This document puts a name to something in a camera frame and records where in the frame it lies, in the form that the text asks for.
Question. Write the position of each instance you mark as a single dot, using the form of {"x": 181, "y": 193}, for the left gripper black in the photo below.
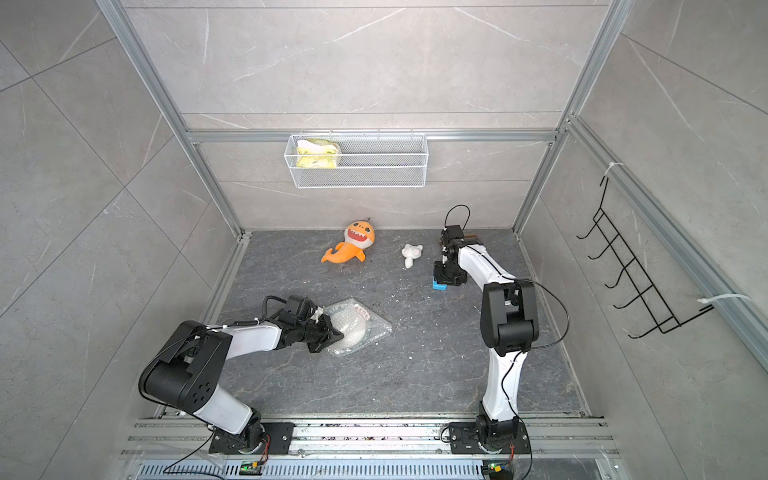
{"x": 331, "y": 334}

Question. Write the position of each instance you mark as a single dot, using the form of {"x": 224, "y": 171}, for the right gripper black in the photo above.
{"x": 441, "y": 279}

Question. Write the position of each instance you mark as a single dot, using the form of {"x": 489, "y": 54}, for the blue tape dispenser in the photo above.
{"x": 438, "y": 286}

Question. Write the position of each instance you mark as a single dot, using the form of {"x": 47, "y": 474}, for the white plate teal rim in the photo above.
{"x": 353, "y": 322}

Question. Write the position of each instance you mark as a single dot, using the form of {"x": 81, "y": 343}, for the clear bubble wrap sheet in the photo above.
{"x": 378, "y": 329}

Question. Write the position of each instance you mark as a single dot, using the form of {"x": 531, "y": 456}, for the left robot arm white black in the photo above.
{"x": 186, "y": 371}

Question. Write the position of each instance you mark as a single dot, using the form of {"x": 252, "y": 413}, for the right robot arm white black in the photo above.
{"x": 509, "y": 328}

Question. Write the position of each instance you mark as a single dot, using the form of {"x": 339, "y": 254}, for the small white bunny plush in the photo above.
{"x": 410, "y": 254}

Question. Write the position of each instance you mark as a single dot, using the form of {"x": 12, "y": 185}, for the orange shark plush toy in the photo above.
{"x": 358, "y": 237}

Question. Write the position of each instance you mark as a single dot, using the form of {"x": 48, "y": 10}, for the yellow white cloth in basket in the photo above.
{"x": 317, "y": 153}

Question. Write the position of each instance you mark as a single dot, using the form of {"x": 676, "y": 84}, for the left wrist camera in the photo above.
{"x": 298, "y": 310}

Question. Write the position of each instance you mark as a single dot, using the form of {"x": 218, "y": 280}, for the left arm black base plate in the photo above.
{"x": 273, "y": 437}

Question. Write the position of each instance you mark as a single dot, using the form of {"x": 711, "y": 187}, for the white wire mesh basket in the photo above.
{"x": 367, "y": 160}

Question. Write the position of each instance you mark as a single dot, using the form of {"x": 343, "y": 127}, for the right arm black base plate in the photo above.
{"x": 496, "y": 438}

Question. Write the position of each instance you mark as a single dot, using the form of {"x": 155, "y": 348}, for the aluminium mounting rail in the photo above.
{"x": 398, "y": 446}

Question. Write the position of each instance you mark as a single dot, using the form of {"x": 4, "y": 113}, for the black wire hook rack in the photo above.
{"x": 632, "y": 272}

